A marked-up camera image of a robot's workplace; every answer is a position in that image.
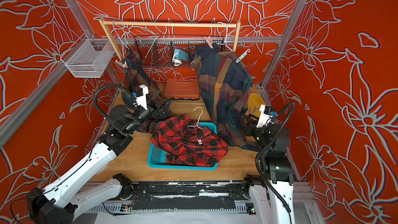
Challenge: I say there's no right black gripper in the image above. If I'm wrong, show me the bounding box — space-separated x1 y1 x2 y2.
241 112 272 155

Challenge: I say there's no white wire hanger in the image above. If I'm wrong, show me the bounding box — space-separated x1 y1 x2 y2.
188 106 204 129

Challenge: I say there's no red black plaid shirt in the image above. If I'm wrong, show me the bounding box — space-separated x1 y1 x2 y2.
151 115 228 167

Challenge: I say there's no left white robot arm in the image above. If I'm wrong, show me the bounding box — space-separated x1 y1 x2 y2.
25 84 172 224

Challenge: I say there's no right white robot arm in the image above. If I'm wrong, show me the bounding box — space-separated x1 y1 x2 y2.
242 102 295 224

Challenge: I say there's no yellow plastic tray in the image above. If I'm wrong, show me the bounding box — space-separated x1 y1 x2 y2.
248 92 265 117

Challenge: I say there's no red tool case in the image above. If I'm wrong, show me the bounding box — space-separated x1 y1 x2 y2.
164 78 200 100

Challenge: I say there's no dark plaid shirt left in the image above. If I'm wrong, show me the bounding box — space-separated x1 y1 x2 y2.
122 48 164 103

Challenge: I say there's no dark multicolour plaid shirt right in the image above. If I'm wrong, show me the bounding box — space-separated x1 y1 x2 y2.
193 45 259 151

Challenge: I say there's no teal plastic basket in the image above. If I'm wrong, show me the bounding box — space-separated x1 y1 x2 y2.
147 121 219 171

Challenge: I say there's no mint clothespin right shirt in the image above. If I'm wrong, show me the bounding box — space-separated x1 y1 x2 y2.
236 49 250 63

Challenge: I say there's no wooden clothes rack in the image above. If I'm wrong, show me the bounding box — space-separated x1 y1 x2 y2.
98 18 241 65

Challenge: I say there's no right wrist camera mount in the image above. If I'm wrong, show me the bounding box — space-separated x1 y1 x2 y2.
256 105 277 128

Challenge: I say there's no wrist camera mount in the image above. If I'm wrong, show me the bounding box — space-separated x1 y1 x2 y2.
132 85 149 110
256 105 277 128

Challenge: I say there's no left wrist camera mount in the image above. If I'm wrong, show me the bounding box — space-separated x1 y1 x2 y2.
132 85 149 110

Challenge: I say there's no teal box with cable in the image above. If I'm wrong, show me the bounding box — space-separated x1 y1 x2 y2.
172 49 189 66

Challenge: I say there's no black wire basket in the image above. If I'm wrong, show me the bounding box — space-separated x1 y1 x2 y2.
130 34 207 68

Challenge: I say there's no white wire basket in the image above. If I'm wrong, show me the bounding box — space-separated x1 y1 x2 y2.
60 33 118 82

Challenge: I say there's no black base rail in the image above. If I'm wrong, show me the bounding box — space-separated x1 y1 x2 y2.
127 180 255 214

